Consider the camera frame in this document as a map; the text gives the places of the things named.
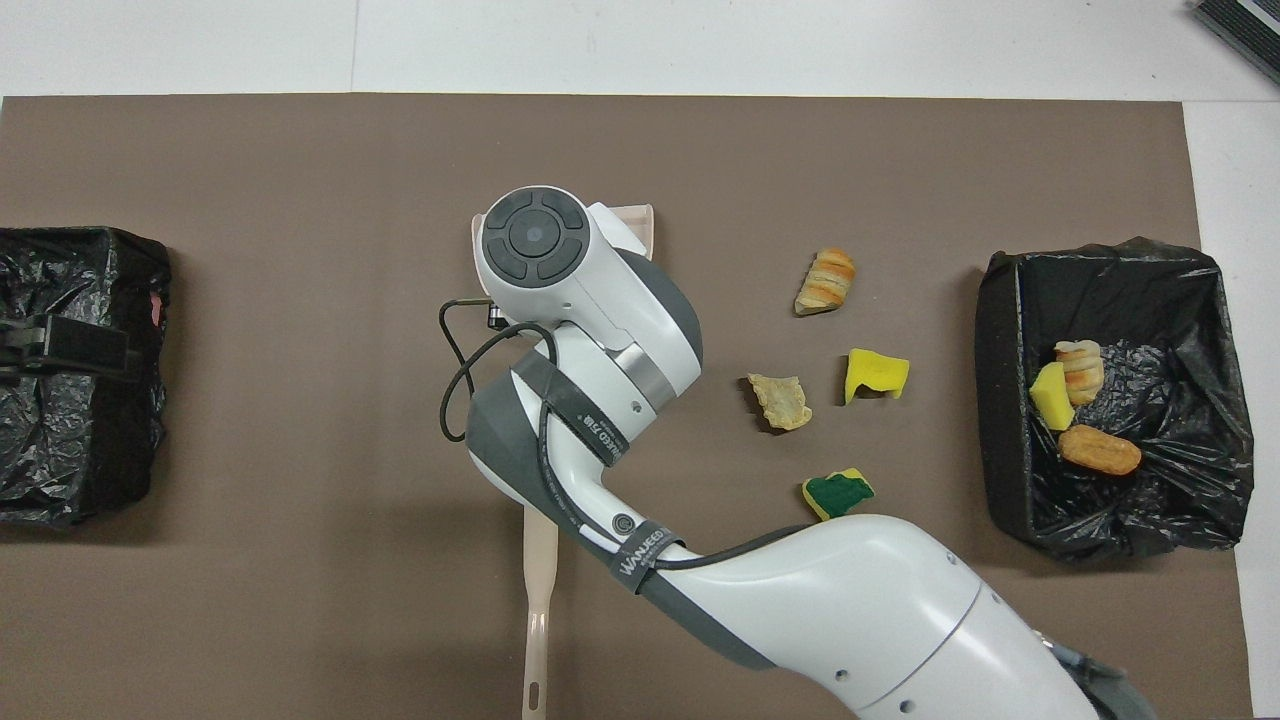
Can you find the small yellow sponge wedge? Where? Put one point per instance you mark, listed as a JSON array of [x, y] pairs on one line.
[[1050, 398]]

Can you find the dark ribbed panel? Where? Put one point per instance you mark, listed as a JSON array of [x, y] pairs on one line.
[[1245, 25]]

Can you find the striped bread roll piece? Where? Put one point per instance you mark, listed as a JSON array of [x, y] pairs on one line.
[[828, 280], [1082, 372]]

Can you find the beige hand brush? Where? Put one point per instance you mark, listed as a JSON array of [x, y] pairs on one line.
[[541, 600]]

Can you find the bin with black bag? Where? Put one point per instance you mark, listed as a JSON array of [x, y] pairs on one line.
[[90, 450], [1180, 480]]

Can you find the large yellow sponge piece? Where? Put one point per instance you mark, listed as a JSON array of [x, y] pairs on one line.
[[875, 372]]

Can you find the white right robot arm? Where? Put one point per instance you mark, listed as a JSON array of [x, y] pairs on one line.
[[850, 620]]

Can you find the brown table mat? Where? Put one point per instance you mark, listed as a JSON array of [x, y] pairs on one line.
[[300, 200]]

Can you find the pale torn bread chunk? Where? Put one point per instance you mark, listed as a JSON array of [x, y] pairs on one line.
[[782, 402]]

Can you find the green and yellow sponge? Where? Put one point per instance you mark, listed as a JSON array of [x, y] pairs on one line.
[[838, 492]]

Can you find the beige plastic dustpan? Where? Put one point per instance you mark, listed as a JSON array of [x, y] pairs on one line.
[[638, 225]]

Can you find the brown bread roll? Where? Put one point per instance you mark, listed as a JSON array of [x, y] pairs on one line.
[[1100, 450]]

